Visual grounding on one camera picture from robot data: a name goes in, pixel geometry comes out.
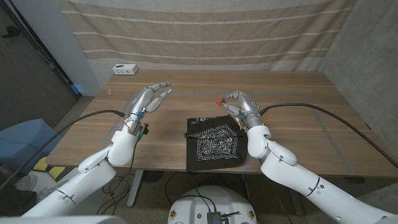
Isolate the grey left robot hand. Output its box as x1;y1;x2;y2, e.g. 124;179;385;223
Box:
123;81;173;135

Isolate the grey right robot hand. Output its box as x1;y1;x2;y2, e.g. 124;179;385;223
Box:
221;90;265;129

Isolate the black paisley bandana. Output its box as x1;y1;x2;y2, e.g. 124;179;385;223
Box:
183;114;249;172

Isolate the white power strip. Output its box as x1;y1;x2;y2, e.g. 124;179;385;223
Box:
112;63;139;76

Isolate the grey table leg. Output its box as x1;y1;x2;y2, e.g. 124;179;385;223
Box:
290;195;304;216
126;169;144;208

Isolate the beige striped backdrop cloth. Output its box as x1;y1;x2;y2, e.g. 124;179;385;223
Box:
57;0;357;72

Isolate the yellow cushion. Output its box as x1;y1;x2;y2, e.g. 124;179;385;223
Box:
48;166;66;180
33;156;49;172

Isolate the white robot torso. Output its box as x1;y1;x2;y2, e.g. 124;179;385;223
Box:
167;185;259;224

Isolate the grey electronics box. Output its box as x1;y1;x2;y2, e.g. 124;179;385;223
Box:
206;211;231;224

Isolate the blue upholstered chair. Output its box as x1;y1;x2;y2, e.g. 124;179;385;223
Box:
0;118;62;175

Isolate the thin black left wrist cable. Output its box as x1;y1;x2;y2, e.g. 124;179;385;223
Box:
98;138;139;216

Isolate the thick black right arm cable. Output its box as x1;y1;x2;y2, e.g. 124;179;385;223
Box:
259;103;398;169

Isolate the black door frame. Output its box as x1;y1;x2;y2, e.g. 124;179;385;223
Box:
0;0;82;100

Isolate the thin black torso cable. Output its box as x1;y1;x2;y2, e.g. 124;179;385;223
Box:
164;172;218;214

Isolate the black door handle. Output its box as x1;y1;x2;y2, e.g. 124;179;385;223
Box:
1;25;21;39

